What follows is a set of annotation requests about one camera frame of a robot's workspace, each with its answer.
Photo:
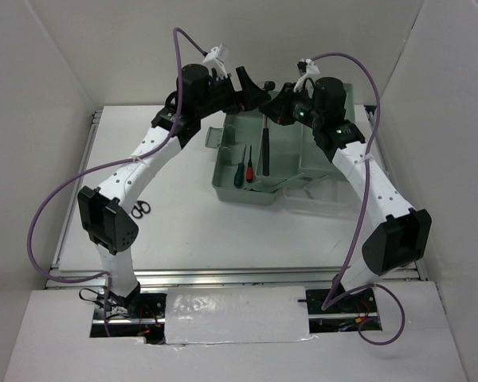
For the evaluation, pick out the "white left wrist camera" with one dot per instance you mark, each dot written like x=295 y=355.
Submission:
x=215 y=60

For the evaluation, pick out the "red handled screwdriver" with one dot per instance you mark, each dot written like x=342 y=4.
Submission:
x=249 y=175

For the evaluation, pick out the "white foil cover sheet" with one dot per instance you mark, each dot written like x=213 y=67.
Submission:
x=236 y=315

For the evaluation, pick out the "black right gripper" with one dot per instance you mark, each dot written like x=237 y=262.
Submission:
x=279 y=107

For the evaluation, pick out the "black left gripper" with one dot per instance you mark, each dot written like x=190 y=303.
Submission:
x=251 y=96

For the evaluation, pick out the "black handled scissors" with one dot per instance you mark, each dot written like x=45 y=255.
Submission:
x=140 y=209

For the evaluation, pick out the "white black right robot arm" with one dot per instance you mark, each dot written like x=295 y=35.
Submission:
x=400 y=231

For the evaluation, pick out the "green cantilever toolbox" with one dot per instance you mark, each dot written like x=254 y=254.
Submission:
x=282 y=156

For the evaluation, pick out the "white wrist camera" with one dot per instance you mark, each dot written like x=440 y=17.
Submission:
x=215 y=60
x=307 y=69

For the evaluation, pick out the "small hammer black handle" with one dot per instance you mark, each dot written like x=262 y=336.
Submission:
x=265 y=148

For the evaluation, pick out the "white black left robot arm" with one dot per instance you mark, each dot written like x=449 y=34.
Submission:
x=105 y=211

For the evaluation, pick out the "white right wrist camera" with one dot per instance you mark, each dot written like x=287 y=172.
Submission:
x=307 y=69

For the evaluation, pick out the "large green handled screwdriver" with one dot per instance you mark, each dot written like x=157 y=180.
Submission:
x=240 y=172

